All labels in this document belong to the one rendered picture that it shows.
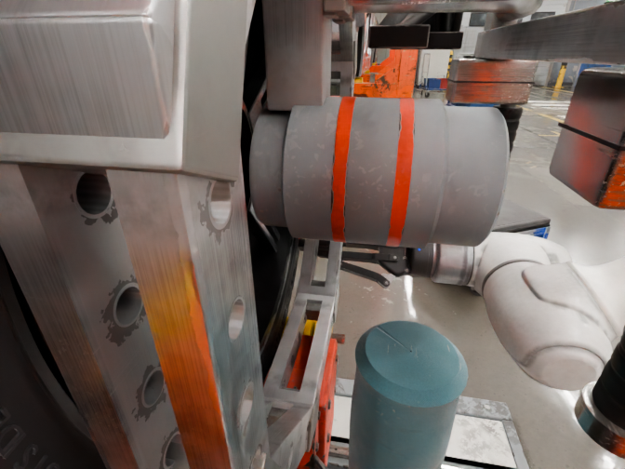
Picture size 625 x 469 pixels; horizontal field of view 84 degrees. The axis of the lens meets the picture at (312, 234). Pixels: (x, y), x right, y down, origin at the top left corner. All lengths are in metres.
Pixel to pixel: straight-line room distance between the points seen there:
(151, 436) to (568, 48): 0.32
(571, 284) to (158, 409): 0.46
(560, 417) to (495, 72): 1.09
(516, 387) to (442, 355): 1.08
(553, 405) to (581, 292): 0.91
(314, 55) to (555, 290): 0.38
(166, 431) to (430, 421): 0.19
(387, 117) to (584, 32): 0.13
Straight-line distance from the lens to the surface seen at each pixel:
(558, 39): 0.32
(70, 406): 0.21
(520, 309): 0.51
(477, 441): 1.11
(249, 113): 0.43
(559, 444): 1.31
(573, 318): 0.49
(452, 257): 0.61
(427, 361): 0.31
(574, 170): 0.19
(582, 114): 0.20
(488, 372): 1.40
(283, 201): 0.31
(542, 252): 0.64
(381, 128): 0.30
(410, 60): 3.96
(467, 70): 0.49
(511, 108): 0.52
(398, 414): 0.30
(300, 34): 0.32
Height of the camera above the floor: 0.96
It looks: 27 degrees down
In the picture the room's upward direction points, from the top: straight up
